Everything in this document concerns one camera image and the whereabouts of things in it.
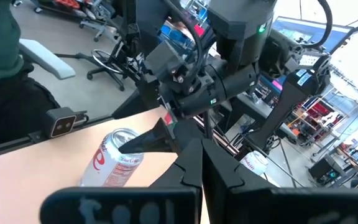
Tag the monitor with blue screen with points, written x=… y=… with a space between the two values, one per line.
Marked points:
x=306 y=32

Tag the silver Diet Coke can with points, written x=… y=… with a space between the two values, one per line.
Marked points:
x=110 y=168

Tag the black metal table frame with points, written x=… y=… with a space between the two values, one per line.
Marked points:
x=17 y=143

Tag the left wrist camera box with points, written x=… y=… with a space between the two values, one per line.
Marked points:
x=163 y=63

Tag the grey office chair base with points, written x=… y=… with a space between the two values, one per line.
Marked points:
x=99 y=26

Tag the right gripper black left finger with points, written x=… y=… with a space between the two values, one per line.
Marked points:
x=120 y=205

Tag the office chair grey armrest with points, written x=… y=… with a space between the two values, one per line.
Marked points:
x=47 y=59

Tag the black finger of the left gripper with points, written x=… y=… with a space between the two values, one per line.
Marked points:
x=154 y=140
x=190 y=130

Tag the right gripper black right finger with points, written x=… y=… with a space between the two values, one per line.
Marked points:
x=291 y=208

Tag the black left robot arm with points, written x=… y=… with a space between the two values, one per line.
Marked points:
x=241 y=31

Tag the black perforated computer case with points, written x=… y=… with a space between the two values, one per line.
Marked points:
x=328 y=169

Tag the small black table camera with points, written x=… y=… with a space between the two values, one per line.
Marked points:
x=62 y=124

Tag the storage rack with red bins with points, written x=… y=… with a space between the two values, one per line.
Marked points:
x=315 y=115

